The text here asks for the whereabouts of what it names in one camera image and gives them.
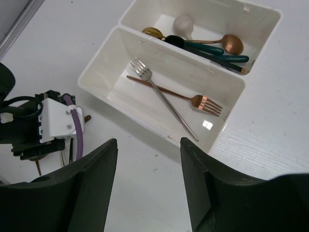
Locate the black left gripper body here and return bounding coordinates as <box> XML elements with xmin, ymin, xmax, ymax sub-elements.
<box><xmin>0</xmin><ymin>64</ymin><xmax>67</xmax><ymax>160</ymax></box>

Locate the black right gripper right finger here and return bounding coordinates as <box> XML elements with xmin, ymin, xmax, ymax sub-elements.
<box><xmin>180</xmin><ymin>137</ymin><xmax>309</xmax><ymax>232</ymax></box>

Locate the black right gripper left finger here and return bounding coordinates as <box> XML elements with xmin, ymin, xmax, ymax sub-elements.
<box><xmin>0</xmin><ymin>139</ymin><xmax>118</xmax><ymax>232</ymax></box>

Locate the copper fork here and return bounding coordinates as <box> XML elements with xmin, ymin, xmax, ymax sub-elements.
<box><xmin>126</xmin><ymin>75</ymin><xmax>223</xmax><ymax>117</ymax></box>

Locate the silver fork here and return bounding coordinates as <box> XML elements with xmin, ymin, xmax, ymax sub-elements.
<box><xmin>130</xmin><ymin>57</ymin><xmax>199</xmax><ymax>142</ymax></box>

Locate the gold spoon green handle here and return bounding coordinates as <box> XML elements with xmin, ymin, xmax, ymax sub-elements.
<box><xmin>142</xmin><ymin>27</ymin><xmax>166</xmax><ymax>40</ymax></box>
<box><xmin>194</xmin><ymin>50</ymin><xmax>249</xmax><ymax>63</ymax></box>

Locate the large copper spoon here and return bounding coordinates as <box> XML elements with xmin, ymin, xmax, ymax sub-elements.
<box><xmin>186</xmin><ymin>34</ymin><xmax>244</xmax><ymax>55</ymax></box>

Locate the black spoon green handle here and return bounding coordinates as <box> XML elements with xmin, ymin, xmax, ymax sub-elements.
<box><xmin>164</xmin><ymin>35</ymin><xmax>224</xmax><ymax>55</ymax></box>

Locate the white handled copper tip utensil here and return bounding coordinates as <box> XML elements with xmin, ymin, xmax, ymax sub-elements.
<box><xmin>202</xmin><ymin>54</ymin><xmax>247</xmax><ymax>74</ymax></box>

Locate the white near plastic container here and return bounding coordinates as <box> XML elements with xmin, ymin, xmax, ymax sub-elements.
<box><xmin>78</xmin><ymin>26</ymin><xmax>245</xmax><ymax>152</ymax></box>

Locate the white plastic container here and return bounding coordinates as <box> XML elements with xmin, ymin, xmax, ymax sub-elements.
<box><xmin>119</xmin><ymin>0</ymin><xmax>281</xmax><ymax>72</ymax></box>
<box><xmin>78</xmin><ymin>26</ymin><xmax>245</xmax><ymax>152</ymax></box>

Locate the white far plastic container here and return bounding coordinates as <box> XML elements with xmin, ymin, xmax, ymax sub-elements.
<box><xmin>119</xmin><ymin>0</ymin><xmax>281</xmax><ymax>72</ymax></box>

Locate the white ceramic spoon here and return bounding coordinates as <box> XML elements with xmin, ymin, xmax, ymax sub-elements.
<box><xmin>173</xmin><ymin>14</ymin><xmax>194</xmax><ymax>40</ymax></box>

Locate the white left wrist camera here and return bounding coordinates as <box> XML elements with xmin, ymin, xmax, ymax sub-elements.
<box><xmin>38</xmin><ymin>98</ymin><xmax>84</xmax><ymax>144</ymax></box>

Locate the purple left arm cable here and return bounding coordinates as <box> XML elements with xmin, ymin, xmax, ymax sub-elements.
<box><xmin>62</xmin><ymin>94</ymin><xmax>84</xmax><ymax>162</ymax></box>

